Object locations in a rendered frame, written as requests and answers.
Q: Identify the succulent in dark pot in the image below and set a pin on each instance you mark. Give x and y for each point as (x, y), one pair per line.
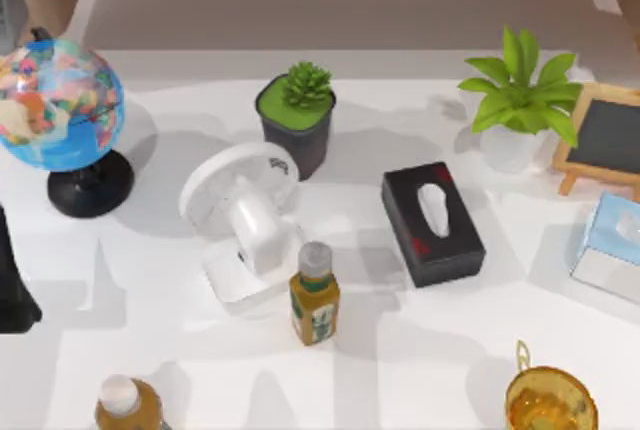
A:
(296, 120)

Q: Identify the white desk fan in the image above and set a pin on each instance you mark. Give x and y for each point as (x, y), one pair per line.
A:
(245, 210)

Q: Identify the yellow tea bottle green label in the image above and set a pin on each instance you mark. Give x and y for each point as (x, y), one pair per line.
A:
(314, 300)

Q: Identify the black tissue box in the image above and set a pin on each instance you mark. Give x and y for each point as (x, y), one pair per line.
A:
(430, 230)

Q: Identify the leafy plant in white pot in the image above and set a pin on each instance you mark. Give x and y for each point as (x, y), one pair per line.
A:
(520, 100)

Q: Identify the blue world globe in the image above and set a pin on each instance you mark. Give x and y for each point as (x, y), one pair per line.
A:
(60, 110)

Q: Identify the amber bottle white cap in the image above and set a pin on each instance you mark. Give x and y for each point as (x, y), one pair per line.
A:
(127, 407)

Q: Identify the wooden framed blackboard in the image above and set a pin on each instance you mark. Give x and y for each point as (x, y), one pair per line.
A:
(607, 137)

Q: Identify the light blue tissue box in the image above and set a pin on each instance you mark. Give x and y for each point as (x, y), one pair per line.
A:
(610, 250)

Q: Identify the golden trophy cup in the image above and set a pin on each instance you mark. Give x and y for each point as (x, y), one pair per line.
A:
(547, 402)

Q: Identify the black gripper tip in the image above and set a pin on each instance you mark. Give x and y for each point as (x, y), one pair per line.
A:
(12, 285)

